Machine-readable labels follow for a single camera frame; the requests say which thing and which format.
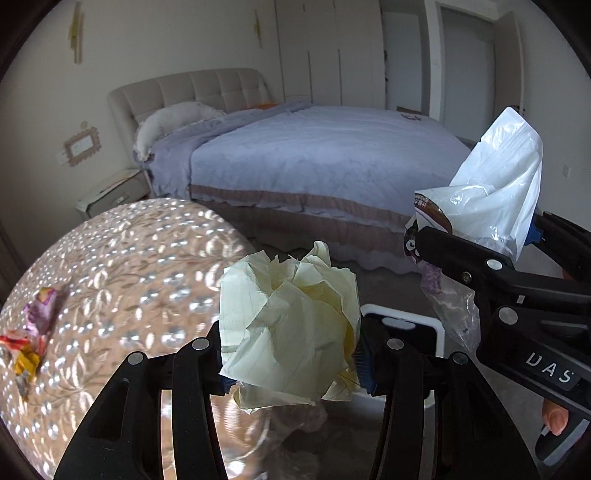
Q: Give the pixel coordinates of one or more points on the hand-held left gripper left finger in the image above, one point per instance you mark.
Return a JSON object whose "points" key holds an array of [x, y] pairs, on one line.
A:
{"points": [[198, 364]]}

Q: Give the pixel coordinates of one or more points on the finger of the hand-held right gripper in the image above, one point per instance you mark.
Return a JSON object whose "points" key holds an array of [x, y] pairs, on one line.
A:
{"points": [[568, 249], [461, 263]]}

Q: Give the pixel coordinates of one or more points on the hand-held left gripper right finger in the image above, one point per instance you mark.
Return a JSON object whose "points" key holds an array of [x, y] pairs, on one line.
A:
{"points": [[363, 369]]}

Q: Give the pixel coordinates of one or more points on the clear plastic bag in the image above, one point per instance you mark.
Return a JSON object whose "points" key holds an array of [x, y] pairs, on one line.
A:
{"points": [[455, 309]]}

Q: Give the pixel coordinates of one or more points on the brown and white snack packet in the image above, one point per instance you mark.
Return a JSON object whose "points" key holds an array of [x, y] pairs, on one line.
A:
{"points": [[427, 210]]}

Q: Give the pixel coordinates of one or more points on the white trash bin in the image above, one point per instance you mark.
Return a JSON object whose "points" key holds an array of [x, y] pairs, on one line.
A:
{"points": [[415, 332]]}

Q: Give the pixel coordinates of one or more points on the white plastic bag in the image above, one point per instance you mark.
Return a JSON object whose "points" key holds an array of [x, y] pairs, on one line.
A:
{"points": [[503, 184]]}

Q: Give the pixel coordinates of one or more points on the pale yellow paper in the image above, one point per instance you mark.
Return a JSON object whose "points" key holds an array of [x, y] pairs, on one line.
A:
{"points": [[286, 323]]}

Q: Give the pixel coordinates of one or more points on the round table with embroidered tablecloth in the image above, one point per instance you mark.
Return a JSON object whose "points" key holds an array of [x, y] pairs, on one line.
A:
{"points": [[138, 286]]}

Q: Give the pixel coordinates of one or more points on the purple snack packet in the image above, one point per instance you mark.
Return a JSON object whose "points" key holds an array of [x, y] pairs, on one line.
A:
{"points": [[44, 307]]}

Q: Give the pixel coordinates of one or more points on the yellow snack wrapper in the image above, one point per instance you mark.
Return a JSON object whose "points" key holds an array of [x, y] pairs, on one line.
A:
{"points": [[27, 369]]}

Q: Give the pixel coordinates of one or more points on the bed with lavender cover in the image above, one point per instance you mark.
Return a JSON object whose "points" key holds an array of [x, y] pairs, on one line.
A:
{"points": [[314, 157]]}

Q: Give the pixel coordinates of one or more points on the red snack wrapper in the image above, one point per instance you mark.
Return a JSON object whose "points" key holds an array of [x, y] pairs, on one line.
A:
{"points": [[14, 344]]}

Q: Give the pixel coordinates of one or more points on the grey room door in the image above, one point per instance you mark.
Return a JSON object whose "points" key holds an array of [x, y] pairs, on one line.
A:
{"points": [[468, 74]]}

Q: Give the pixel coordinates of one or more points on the white nightstand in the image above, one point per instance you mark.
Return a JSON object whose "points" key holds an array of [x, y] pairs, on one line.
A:
{"points": [[115, 194]]}

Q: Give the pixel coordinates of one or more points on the white bed pillow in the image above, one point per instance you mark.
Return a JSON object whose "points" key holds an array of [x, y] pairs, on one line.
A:
{"points": [[171, 120]]}

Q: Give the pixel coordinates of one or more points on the beige wardrobe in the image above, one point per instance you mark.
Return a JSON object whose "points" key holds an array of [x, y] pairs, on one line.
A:
{"points": [[332, 50]]}

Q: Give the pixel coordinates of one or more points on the beige tufted headboard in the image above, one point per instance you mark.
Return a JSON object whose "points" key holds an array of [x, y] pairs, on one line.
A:
{"points": [[184, 87]]}

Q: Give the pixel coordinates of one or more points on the short gold wall lamp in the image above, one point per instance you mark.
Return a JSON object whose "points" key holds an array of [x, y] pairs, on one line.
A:
{"points": [[257, 23]]}

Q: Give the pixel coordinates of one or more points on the long gold wall lamp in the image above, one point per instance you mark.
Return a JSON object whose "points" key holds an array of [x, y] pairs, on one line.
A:
{"points": [[76, 32]]}

